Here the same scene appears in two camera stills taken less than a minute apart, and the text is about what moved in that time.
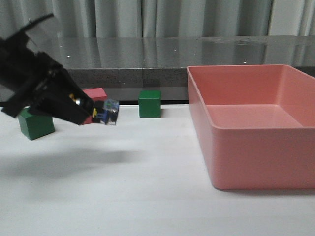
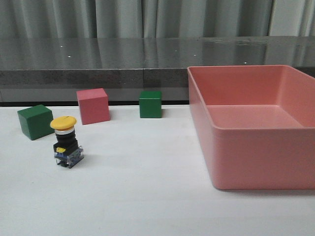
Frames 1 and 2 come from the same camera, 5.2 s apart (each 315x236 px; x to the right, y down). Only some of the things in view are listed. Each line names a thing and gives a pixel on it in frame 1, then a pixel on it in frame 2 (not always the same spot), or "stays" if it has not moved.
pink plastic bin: x=256 y=124 stays
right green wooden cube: x=149 y=103 stays
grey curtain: x=157 y=18 stays
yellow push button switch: x=106 y=111 → x=67 y=151
